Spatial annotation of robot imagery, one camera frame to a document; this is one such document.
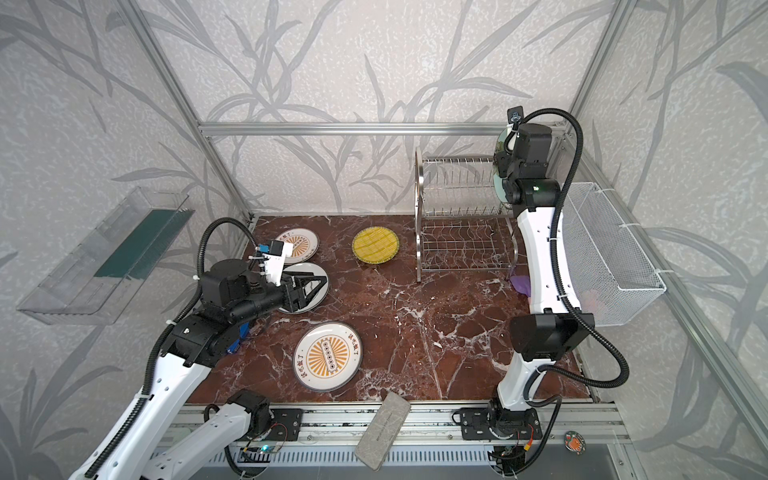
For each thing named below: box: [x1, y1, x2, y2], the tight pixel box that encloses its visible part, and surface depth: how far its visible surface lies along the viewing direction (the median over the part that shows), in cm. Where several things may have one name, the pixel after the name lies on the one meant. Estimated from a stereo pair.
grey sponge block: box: [354, 391, 411, 471], surface depth 72 cm
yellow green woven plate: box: [351, 226, 400, 265], surface depth 113 cm
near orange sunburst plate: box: [292, 322, 363, 392], surface depth 86 cm
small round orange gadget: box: [563, 430, 587, 455], surface depth 72 cm
